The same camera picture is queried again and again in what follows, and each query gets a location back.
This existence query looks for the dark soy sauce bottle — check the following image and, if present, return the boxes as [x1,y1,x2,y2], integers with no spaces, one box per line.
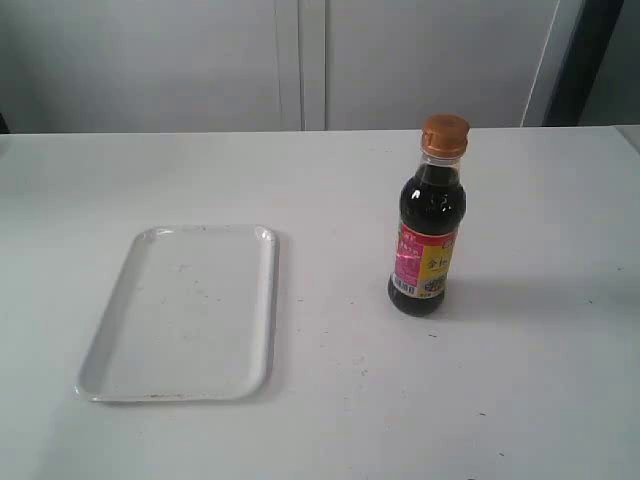
[387,153,466,317]

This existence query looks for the orange flip bottle cap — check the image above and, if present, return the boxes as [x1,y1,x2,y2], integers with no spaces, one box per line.
[421,114,471,159]

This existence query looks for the white rectangular plastic tray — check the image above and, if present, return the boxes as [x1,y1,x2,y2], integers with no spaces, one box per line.
[75,225,279,403]

